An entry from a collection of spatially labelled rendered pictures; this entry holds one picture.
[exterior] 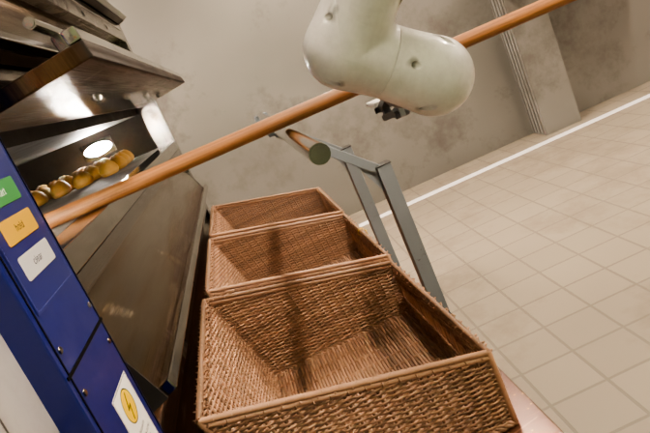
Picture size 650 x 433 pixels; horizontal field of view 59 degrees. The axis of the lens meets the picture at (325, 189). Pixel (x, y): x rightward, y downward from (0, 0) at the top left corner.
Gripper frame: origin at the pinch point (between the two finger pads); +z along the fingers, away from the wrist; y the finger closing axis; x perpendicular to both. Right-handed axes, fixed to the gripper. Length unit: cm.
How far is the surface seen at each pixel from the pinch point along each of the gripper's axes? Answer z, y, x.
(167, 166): -1.3, -0.6, -41.4
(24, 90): -33, -19, -49
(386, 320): 26, 60, -12
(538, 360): 65, 119, 37
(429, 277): 34, 58, 5
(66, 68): -33, -19, -44
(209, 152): -1.4, 0.0, -33.4
